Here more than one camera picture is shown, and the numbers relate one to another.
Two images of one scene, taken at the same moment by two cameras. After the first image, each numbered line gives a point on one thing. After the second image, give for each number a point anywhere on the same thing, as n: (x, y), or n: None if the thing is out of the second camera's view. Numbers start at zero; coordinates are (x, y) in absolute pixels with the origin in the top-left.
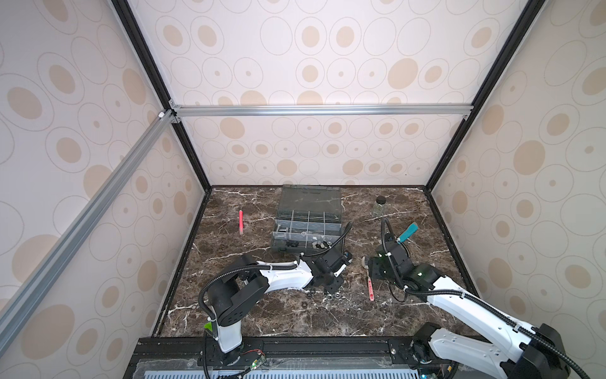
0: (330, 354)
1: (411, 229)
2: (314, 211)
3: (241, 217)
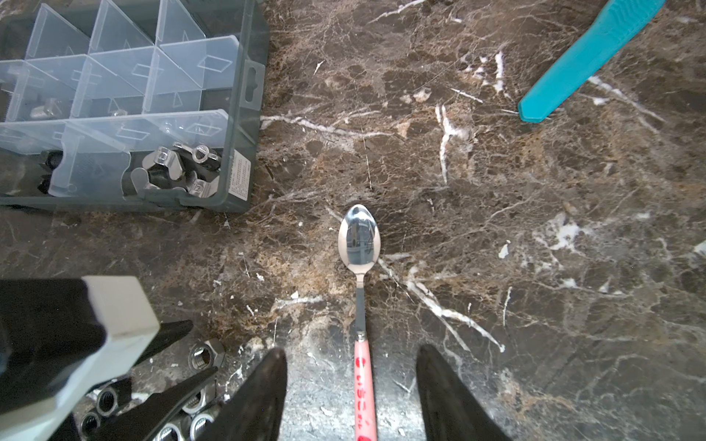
0: None
1: (622, 20)
2: (117, 102)
3: None
